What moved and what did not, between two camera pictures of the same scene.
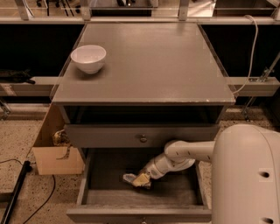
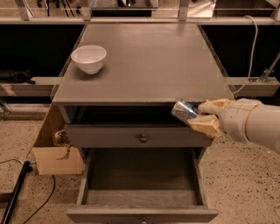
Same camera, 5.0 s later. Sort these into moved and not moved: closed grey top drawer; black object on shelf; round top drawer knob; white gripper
Moved: white gripper
Not moved: black object on shelf; closed grey top drawer; round top drawer knob
